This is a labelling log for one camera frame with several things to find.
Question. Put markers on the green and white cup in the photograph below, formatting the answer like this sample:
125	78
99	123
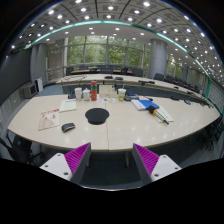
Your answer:
121	94

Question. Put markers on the white lidded jar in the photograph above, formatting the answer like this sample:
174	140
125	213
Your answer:
86	94

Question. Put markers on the white book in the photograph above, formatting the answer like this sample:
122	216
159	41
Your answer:
138	105

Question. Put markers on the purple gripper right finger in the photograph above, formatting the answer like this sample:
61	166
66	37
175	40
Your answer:
151	166

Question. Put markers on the white paper booklet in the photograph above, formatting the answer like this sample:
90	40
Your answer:
68	105

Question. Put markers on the black office chair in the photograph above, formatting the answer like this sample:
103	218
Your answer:
20	150

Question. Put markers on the red thermos bottle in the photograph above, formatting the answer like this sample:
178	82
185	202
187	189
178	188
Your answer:
94	90

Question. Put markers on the white paper stack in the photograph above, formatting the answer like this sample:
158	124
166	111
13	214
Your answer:
165	114

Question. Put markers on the white paper cup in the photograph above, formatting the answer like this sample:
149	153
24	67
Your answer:
78	93

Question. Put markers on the beige box on floor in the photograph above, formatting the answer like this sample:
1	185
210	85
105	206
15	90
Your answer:
29	91

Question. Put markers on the white sheet with stickers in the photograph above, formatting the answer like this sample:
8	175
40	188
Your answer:
106	100

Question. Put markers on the round black mouse pad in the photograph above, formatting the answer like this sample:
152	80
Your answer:
97	116

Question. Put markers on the blue folder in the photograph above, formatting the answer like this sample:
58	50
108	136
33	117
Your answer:
147	103

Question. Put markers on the black and yellow tool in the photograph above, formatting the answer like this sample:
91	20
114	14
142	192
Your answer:
156	113

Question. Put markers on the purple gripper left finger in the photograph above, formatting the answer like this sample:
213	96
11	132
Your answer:
69	166

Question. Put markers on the small dark box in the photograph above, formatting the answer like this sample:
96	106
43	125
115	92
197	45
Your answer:
130	97

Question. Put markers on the red and white booklet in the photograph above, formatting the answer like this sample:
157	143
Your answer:
49	119

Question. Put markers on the black computer mouse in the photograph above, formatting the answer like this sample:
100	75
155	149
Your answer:
68	126

